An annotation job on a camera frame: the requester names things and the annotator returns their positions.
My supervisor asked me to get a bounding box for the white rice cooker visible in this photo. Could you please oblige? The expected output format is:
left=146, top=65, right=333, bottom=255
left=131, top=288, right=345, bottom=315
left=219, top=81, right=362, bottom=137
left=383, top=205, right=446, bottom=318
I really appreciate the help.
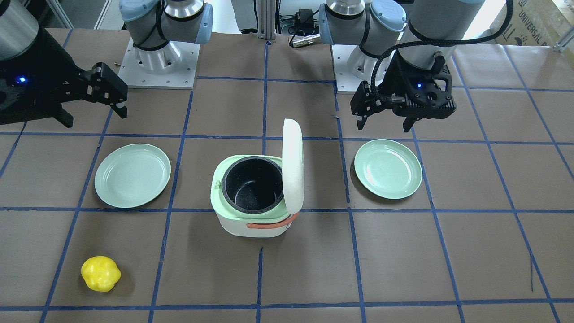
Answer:
left=210, top=118, right=305, bottom=238

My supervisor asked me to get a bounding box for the cardboard box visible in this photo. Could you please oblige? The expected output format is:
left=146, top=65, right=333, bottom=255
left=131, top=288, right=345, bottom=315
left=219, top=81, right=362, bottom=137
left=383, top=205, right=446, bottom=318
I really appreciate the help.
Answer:
left=495, top=0, right=574, bottom=46

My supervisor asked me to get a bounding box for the green plate far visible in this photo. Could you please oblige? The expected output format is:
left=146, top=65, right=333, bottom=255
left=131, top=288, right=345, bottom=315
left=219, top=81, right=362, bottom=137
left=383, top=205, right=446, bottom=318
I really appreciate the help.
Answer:
left=353, top=139, right=422, bottom=200

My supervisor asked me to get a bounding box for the green plate near lemon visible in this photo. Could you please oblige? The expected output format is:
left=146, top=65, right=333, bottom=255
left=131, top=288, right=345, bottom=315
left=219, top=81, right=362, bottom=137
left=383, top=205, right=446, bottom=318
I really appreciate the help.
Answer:
left=94, top=143, right=171, bottom=209

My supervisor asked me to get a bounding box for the yellow toy pepper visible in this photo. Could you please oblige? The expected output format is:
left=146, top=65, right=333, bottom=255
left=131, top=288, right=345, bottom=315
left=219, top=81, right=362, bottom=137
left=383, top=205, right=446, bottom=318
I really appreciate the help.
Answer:
left=81, top=256, right=122, bottom=292

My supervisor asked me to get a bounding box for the aluminium frame post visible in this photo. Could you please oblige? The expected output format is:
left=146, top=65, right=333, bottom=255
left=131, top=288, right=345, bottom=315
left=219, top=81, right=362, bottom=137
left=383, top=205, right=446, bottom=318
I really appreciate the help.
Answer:
left=255, top=0, right=279, bottom=43

